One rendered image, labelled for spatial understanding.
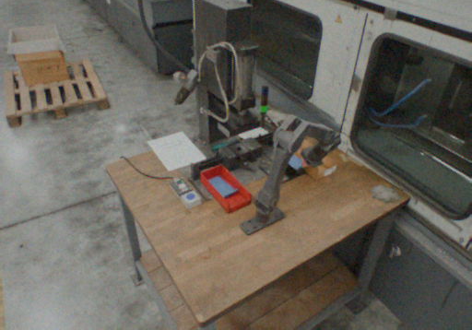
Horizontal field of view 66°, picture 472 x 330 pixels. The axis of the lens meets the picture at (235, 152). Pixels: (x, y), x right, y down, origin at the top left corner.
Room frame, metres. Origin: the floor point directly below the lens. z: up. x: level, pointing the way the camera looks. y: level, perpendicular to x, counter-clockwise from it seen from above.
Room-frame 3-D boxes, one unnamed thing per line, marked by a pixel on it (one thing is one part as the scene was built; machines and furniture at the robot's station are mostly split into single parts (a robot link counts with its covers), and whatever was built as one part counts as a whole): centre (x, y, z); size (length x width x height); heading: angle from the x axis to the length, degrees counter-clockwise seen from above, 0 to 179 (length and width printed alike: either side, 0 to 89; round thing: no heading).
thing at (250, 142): (1.51, -0.03, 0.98); 0.20 x 0.10 x 0.01; 125
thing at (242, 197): (1.26, 0.04, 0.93); 0.25 x 0.12 x 0.06; 35
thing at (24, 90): (3.91, 2.16, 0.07); 1.20 x 1.00 x 0.14; 28
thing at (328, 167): (1.51, -0.38, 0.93); 0.25 x 0.13 x 0.08; 35
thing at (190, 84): (1.67, 0.24, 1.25); 0.19 x 0.07 x 0.19; 125
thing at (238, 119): (1.56, 0.03, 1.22); 0.26 x 0.18 x 0.30; 35
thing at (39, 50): (4.15, 2.33, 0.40); 0.67 x 0.60 x 0.50; 27
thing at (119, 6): (6.97, 2.03, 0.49); 5.51 x 1.02 x 0.97; 31
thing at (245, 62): (1.50, -0.02, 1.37); 0.11 x 0.09 x 0.30; 125
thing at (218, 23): (1.61, 0.05, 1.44); 0.17 x 0.13 x 0.42; 35
